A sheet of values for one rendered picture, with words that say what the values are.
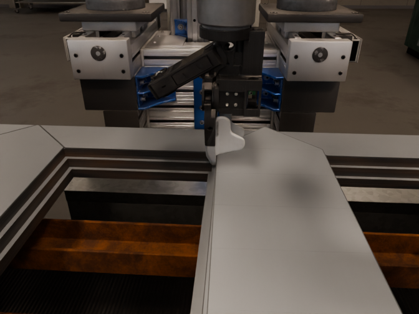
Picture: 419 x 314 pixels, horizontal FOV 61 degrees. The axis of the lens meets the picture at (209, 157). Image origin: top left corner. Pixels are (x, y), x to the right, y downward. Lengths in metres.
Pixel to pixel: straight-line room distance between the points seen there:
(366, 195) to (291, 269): 0.51
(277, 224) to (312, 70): 0.49
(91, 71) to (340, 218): 0.64
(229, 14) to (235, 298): 0.32
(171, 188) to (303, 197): 0.41
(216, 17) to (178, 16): 0.69
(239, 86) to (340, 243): 0.23
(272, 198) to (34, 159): 0.38
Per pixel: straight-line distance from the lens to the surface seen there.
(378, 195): 0.90
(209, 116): 0.49
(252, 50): 0.49
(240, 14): 0.47
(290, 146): 0.63
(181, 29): 1.14
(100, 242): 0.72
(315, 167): 0.58
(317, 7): 0.96
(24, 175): 0.60
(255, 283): 0.38
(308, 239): 0.44
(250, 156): 0.59
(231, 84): 0.48
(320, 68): 0.86
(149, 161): 0.62
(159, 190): 0.83
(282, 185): 0.52
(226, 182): 0.52
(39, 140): 0.71
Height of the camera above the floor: 1.15
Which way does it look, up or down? 29 degrees down
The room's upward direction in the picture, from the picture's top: straight up
